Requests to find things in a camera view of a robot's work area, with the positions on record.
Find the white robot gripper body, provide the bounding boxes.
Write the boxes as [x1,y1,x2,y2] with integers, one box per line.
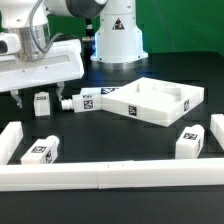
[0,39,84,93]

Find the white right fence bar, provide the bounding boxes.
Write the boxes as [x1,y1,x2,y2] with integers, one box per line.
[210,114,224,150]

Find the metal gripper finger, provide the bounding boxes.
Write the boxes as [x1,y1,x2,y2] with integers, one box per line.
[56,82,65,101]
[10,90,23,109]

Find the white fence bar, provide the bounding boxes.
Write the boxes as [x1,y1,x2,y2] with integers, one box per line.
[210,114,224,150]
[0,121,23,165]
[0,158,224,192]

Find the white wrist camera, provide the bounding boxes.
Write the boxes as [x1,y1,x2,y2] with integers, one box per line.
[0,32,21,55]

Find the white marker sheet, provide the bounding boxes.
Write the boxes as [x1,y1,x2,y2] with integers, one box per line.
[80,87,120,95]

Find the white square table top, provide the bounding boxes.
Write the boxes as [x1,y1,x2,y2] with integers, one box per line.
[102,77,204,127]

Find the white front fence bar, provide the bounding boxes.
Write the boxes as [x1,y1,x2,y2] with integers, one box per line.
[0,158,224,192]

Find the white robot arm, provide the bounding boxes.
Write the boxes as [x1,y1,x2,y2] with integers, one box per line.
[0,0,148,105]

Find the white left fence bar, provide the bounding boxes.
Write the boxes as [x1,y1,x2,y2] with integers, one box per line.
[0,121,23,165]

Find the black cable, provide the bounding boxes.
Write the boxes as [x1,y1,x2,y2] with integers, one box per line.
[81,17,96,61]

